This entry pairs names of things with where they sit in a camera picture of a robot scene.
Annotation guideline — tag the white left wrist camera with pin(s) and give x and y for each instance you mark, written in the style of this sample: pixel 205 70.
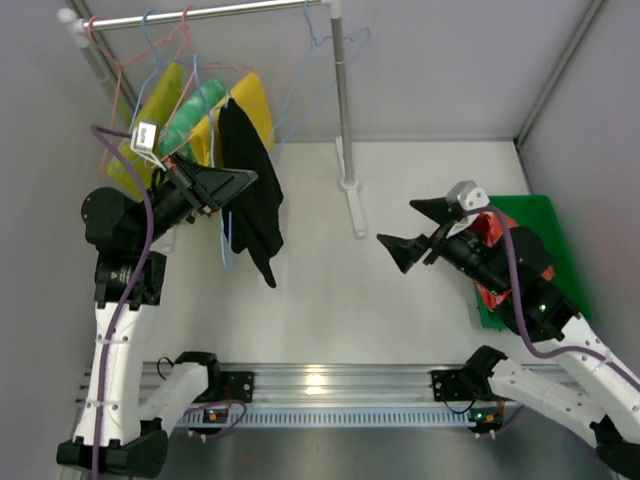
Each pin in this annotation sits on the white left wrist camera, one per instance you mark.
pixel 143 140

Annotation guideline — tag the aluminium mounting rail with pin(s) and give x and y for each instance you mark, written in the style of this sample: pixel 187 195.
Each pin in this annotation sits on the aluminium mounting rail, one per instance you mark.
pixel 405 385

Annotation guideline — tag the olive yellow trousers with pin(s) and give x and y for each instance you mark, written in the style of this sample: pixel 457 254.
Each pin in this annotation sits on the olive yellow trousers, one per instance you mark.
pixel 157 109

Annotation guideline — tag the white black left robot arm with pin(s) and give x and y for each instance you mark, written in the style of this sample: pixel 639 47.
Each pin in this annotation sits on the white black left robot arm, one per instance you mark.
pixel 118 433

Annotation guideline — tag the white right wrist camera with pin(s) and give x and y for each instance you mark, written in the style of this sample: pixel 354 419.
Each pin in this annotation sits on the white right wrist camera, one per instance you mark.
pixel 464 197

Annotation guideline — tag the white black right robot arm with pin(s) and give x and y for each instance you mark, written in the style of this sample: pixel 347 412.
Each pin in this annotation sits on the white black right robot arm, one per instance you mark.
pixel 511 261

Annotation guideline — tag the grey slotted cable duct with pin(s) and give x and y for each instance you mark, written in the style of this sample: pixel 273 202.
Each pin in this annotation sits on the grey slotted cable duct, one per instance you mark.
pixel 332 417

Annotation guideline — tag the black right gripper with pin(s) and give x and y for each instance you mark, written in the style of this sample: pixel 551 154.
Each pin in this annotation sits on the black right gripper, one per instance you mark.
pixel 435 243

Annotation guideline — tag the black trousers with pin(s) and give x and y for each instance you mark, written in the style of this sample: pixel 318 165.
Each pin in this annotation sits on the black trousers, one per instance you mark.
pixel 251 220

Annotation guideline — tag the green plastic tray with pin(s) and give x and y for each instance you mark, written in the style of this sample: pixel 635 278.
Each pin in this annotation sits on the green plastic tray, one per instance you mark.
pixel 537 213

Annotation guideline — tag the green white patterned trousers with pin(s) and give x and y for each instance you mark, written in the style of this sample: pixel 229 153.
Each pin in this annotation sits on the green white patterned trousers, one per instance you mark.
pixel 174 135

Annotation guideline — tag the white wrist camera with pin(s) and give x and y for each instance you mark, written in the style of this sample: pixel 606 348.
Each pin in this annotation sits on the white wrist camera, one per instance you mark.
pixel 143 140
pixel 464 197

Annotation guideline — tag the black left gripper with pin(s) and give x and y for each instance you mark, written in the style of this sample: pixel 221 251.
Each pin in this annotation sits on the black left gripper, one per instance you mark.
pixel 192 186

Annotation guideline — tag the pink wire hanger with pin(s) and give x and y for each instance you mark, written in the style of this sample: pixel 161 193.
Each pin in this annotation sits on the pink wire hanger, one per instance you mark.
pixel 207 71
pixel 111 71

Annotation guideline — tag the red white patterned trousers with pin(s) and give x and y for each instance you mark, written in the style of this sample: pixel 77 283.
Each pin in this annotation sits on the red white patterned trousers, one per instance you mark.
pixel 487 225

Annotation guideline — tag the silver white clothes rack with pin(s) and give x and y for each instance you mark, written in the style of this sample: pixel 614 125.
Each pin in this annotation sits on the silver white clothes rack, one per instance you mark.
pixel 349 184

